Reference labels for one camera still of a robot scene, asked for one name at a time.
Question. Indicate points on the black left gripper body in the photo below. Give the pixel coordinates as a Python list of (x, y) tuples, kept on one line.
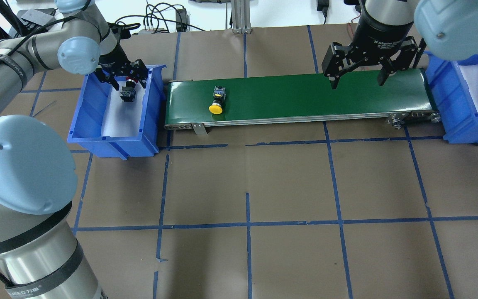
[(110, 57)]

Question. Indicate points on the blue plastic bin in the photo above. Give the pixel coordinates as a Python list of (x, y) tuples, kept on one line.
[(453, 100), (85, 129)]

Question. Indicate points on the aluminium frame post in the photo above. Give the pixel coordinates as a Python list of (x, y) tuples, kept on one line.
[(240, 17)]

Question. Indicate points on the white foam pad left bin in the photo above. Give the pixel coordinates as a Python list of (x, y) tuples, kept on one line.
[(122, 119)]

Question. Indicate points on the yellow push button switch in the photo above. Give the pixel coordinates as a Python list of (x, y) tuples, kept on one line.
[(219, 97)]

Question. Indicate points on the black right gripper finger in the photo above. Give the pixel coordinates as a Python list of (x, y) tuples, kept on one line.
[(383, 75), (334, 80)]

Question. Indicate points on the green conveyor belt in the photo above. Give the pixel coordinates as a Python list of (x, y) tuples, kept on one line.
[(404, 99)]

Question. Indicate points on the blue left plastic bin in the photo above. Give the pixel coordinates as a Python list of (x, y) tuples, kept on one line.
[(85, 129)]

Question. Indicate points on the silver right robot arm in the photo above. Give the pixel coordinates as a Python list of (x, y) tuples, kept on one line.
[(449, 27)]

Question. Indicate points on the blue right plastic bin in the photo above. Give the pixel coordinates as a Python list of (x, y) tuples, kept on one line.
[(453, 100)]

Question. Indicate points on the black power adapter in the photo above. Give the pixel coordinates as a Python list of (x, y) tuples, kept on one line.
[(181, 20)]

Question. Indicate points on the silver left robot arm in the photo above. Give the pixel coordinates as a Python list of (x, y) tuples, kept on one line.
[(40, 258)]

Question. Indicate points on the red push button switch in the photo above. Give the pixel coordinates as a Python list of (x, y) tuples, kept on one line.
[(128, 92)]

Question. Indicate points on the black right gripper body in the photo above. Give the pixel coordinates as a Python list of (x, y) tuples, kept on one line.
[(376, 34)]

